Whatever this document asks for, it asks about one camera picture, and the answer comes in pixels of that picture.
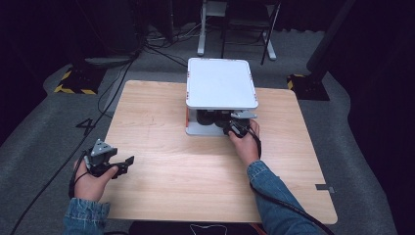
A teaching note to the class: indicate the stand base with striped tape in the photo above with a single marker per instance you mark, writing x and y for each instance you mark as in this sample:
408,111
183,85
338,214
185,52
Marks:
308,88
80,81

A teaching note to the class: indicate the white two-tier shoe rack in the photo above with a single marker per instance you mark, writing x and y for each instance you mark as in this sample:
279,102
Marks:
220,83

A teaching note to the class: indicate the white desk leg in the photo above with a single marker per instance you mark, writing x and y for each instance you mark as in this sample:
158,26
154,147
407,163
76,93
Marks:
270,47
202,29

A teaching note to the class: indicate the person's dark clothing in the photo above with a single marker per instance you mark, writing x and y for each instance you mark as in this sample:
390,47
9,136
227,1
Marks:
163,229

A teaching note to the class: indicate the black slanted stand pole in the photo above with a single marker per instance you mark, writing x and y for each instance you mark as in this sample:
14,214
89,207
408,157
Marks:
329,36

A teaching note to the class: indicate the person's left hand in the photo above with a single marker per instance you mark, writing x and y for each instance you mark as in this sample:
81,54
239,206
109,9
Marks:
89,186

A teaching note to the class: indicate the grey tape piece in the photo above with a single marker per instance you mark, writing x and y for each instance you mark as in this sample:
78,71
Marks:
324,188

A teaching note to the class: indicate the person's right hand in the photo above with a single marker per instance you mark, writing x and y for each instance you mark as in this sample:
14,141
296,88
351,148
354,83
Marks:
244,148

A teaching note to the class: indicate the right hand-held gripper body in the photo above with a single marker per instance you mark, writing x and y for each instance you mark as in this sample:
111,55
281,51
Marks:
239,125

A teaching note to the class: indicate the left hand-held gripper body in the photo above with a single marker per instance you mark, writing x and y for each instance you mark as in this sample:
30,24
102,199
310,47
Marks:
101,151

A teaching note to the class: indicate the black folding chair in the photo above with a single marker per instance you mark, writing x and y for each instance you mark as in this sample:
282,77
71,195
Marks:
251,23

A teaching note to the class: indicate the grey flat base plate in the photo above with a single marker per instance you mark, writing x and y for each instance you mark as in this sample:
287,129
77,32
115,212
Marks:
109,60

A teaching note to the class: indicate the plain black sandal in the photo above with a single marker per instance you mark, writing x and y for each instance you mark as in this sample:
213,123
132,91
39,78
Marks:
205,118

